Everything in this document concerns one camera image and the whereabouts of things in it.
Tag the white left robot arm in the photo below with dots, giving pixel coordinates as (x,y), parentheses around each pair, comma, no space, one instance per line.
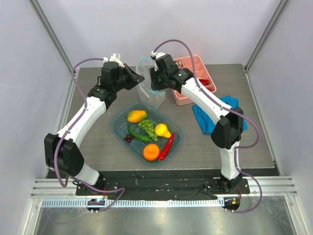
(62,149)

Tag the dark red cherry cluster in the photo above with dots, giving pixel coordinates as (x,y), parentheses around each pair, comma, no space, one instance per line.
(128,138)

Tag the blue folded cloth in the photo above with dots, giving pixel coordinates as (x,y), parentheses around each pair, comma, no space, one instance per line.
(205,123)

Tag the green grape bunch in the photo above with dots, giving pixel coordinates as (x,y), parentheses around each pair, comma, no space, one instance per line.
(148,126)

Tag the aluminium front rail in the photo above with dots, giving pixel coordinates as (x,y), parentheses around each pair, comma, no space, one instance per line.
(53,195)

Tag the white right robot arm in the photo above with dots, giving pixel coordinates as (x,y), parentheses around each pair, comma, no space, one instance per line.
(228,122)

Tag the yellow green mango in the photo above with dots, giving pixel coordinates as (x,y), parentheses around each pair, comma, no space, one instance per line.
(136,116)

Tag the clear blue plastic tray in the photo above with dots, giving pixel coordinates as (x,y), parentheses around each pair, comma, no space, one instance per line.
(119,129)

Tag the clear zip top bag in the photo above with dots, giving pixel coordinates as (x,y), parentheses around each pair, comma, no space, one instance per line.
(146,94)

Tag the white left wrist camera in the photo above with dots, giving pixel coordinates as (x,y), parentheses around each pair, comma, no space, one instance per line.
(115,57)

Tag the yellow pear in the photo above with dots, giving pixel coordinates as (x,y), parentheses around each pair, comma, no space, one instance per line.
(161,130)

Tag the green chili pepper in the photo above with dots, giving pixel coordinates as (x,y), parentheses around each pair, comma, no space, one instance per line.
(138,136)

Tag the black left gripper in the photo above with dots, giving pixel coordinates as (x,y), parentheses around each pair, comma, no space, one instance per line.
(134,79)

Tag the orange tangerine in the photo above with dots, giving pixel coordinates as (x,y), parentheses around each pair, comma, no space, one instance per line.
(151,152)

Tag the pink divided organizer box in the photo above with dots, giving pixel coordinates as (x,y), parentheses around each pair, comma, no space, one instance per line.
(201,73)

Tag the red item in organizer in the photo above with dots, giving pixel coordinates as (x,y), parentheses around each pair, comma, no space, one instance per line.
(205,82)

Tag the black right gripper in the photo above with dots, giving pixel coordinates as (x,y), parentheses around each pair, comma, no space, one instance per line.
(154,79)

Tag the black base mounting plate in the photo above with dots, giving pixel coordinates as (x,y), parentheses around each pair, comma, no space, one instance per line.
(161,184)

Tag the red chili pepper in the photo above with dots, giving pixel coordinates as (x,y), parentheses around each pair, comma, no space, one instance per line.
(166,148)

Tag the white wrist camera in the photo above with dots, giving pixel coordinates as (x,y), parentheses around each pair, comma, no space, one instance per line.
(156,55)
(115,57)

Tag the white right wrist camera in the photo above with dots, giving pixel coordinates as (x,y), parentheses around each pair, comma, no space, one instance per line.
(156,55)

